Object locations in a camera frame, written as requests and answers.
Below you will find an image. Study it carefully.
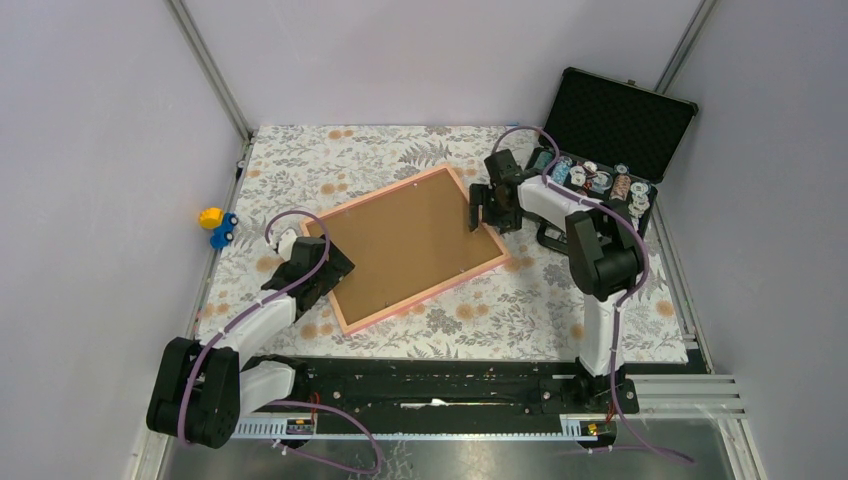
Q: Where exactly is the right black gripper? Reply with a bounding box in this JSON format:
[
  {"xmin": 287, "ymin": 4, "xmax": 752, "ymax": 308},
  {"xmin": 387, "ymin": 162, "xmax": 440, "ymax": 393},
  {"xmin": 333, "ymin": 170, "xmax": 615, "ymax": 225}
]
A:
[{"xmin": 468, "ymin": 184, "xmax": 522, "ymax": 235}]

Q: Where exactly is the pink wooden picture frame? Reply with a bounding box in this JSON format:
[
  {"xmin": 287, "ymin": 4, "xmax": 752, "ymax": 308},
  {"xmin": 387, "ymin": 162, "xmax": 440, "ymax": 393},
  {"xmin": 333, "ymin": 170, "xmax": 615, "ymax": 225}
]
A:
[{"xmin": 299, "ymin": 162, "xmax": 514, "ymax": 338}]

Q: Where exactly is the brown cardboard backing board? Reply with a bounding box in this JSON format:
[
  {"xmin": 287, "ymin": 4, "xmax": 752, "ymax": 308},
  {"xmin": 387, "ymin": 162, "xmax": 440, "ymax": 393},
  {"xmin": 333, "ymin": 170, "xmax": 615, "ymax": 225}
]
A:
[{"xmin": 307, "ymin": 170, "xmax": 506, "ymax": 327}]

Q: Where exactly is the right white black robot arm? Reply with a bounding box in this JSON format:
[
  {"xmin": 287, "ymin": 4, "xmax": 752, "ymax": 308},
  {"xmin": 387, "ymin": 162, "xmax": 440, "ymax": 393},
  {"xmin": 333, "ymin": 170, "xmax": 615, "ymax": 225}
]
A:
[{"xmin": 467, "ymin": 150, "xmax": 648, "ymax": 412}]

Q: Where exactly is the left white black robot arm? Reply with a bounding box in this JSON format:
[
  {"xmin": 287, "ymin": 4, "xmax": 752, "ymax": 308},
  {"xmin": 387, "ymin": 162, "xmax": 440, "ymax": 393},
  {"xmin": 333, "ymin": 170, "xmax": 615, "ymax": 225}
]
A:
[{"xmin": 146, "ymin": 236, "xmax": 355, "ymax": 448}]

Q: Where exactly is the green poker chip stack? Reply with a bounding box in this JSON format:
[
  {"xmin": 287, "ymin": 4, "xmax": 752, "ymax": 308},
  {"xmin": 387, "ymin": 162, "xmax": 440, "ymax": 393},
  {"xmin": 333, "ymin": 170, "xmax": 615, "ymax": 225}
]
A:
[{"xmin": 534, "ymin": 150, "xmax": 554, "ymax": 171}]

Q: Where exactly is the blue poker chip stack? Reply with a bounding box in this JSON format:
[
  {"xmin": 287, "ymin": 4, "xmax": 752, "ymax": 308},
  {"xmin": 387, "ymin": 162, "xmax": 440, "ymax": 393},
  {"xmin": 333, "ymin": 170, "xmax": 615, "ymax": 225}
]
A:
[{"xmin": 550, "ymin": 156, "xmax": 573, "ymax": 185}]

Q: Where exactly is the yellow and blue toy car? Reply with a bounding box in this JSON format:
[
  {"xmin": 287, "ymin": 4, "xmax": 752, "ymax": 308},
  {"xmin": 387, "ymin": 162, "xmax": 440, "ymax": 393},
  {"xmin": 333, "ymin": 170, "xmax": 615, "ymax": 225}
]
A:
[{"xmin": 198, "ymin": 207, "xmax": 239, "ymax": 250}]

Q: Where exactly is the black poker chip case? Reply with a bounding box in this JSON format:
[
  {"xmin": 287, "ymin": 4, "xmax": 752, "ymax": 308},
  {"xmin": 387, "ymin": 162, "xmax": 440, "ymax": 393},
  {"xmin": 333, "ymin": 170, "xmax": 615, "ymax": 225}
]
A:
[{"xmin": 543, "ymin": 67, "xmax": 699, "ymax": 236}]

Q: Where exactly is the pink poker chip stack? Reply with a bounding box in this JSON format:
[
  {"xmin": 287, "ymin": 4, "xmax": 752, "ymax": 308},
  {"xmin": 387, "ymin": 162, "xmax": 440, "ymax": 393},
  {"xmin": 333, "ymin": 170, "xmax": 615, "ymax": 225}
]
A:
[{"xmin": 609, "ymin": 174, "xmax": 632, "ymax": 201}]

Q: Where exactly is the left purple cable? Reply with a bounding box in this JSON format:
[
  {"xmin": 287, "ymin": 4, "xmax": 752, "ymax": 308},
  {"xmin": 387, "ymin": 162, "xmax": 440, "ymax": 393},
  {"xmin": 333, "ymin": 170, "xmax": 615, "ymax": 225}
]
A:
[{"xmin": 174, "ymin": 210, "xmax": 386, "ymax": 475}]

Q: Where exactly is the purple cable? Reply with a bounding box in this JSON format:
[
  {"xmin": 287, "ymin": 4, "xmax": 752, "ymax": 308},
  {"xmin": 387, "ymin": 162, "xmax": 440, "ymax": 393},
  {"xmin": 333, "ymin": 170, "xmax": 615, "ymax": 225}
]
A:
[
  {"xmin": 174, "ymin": 210, "xmax": 386, "ymax": 475},
  {"xmin": 490, "ymin": 125, "xmax": 697, "ymax": 465}
]

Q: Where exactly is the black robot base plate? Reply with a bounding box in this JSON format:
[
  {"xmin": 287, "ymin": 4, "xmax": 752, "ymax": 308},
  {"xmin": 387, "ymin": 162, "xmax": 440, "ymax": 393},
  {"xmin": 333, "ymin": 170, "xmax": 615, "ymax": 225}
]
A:
[{"xmin": 283, "ymin": 357, "xmax": 611, "ymax": 435}]

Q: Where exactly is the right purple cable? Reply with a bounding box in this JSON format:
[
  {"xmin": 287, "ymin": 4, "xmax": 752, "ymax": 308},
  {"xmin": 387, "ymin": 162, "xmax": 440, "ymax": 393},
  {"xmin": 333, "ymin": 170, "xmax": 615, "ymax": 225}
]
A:
[{"xmin": 490, "ymin": 125, "xmax": 697, "ymax": 465}]

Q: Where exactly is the white slotted cable duct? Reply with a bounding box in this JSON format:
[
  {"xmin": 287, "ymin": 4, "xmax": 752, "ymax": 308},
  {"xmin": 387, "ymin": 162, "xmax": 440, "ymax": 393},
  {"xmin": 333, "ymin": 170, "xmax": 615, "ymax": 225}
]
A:
[{"xmin": 231, "ymin": 415, "xmax": 316, "ymax": 440}]

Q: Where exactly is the left aluminium corner post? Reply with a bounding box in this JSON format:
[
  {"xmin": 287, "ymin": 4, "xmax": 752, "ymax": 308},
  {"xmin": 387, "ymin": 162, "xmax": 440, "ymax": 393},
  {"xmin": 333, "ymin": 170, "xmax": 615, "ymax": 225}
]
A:
[{"xmin": 164, "ymin": 0, "xmax": 253, "ymax": 142}]

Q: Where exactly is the aluminium corner post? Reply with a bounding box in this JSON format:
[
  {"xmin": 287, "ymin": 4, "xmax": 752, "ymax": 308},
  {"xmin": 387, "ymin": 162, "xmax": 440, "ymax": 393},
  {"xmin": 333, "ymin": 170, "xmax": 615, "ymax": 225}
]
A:
[
  {"xmin": 164, "ymin": 0, "xmax": 253, "ymax": 142},
  {"xmin": 654, "ymin": 0, "xmax": 720, "ymax": 95}
]

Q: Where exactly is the right aluminium corner post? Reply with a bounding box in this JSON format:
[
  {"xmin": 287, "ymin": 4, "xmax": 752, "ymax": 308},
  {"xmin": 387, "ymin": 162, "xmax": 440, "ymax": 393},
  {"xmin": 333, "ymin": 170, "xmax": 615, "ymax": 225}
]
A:
[{"xmin": 654, "ymin": 0, "xmax": 720, "ymax": 95}]

